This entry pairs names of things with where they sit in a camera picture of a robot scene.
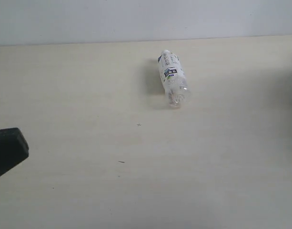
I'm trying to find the clear bottle blue label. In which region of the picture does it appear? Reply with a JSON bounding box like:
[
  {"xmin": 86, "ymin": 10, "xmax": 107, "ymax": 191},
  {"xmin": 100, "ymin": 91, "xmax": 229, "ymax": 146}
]
[{"xmin": 158, "ymin": 50, "xmax": 190, "ymax": 108}]

